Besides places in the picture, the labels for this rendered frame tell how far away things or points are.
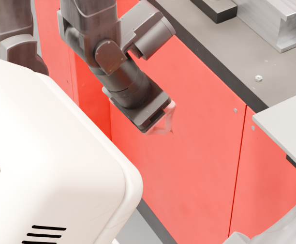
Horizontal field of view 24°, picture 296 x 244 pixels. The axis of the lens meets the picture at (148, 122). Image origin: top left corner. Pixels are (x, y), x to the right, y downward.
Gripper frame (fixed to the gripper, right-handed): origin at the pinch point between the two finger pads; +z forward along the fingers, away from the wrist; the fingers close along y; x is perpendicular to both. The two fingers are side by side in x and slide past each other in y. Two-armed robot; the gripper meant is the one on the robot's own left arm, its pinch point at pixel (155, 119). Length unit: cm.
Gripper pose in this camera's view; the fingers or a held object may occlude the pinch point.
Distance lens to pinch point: 114.3
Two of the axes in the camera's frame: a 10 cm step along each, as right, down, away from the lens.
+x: -7.2, 6.9, -0.5
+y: -5.9, -5.7, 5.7
